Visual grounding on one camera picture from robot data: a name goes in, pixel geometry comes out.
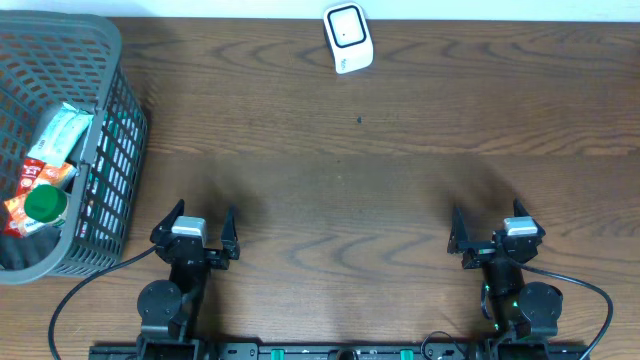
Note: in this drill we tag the grey plastic mesh basket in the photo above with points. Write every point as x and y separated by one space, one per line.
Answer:
48 59

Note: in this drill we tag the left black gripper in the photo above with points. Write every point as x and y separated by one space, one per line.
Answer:
224 255

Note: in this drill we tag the green-lidded white jar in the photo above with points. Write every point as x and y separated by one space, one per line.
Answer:
47 204

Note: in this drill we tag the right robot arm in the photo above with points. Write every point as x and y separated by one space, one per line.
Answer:
525 314

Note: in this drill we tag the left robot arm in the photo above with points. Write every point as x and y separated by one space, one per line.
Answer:
169 308

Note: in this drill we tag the orange small box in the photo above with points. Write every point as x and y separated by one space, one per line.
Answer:
58 177

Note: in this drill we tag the white barcode scanner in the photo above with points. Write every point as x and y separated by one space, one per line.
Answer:
348 37

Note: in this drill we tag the orange white box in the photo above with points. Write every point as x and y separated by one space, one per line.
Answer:
20 225

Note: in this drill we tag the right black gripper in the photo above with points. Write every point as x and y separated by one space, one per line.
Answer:
480 251

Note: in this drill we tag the red sachet packet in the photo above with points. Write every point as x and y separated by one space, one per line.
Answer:
30 172

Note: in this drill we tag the mint green wipes packet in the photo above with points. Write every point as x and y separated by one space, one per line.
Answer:
62 127

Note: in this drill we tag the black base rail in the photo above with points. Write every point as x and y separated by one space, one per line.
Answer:
253 351

